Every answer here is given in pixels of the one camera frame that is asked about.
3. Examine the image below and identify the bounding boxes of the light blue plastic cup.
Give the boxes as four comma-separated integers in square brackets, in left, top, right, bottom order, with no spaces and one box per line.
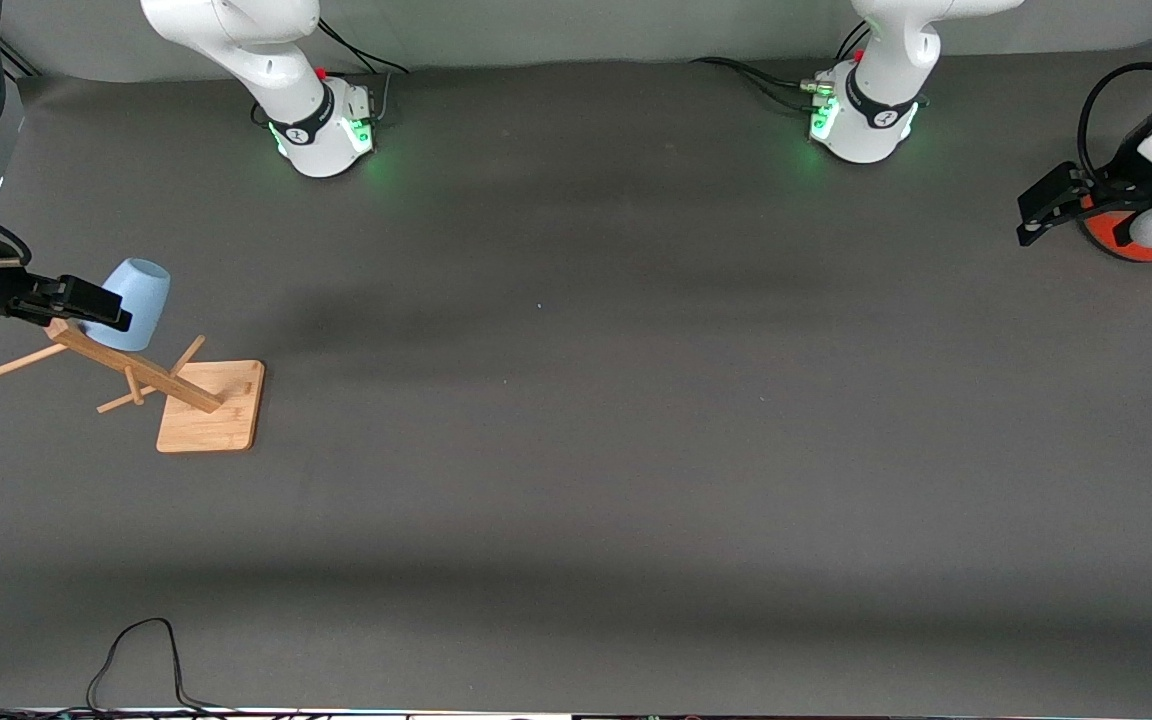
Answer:
[86,258,172,353]

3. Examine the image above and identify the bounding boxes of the black arm base cables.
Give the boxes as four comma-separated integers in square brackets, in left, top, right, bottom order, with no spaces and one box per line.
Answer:
[689,18,872,113]
[314,15,410,129]

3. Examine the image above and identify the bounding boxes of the orange cylindrical can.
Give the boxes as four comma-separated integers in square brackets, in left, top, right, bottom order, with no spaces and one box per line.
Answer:
[1079,195,1152,263]

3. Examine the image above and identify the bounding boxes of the wooden cup rack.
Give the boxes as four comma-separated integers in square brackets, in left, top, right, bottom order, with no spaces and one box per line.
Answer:
[0,318,266,454]

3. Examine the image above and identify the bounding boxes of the black right arm base cables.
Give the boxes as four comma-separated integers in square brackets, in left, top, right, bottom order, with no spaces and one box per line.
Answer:
[314,15,410,129]

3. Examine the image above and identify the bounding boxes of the black left arm base cables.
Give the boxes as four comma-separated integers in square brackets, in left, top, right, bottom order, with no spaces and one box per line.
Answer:
[689,18,872,113]

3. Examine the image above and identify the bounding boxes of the dark metal frame bar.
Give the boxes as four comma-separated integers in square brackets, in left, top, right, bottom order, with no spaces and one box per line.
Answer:
[0,40,42,81]

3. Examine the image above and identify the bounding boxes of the thin black floor cable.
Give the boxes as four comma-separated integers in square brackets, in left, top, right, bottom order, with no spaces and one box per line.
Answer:
[86,617,237,715]

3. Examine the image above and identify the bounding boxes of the dark grey table mat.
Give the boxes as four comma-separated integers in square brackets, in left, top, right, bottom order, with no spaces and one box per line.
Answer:
[0,35,1152,716]

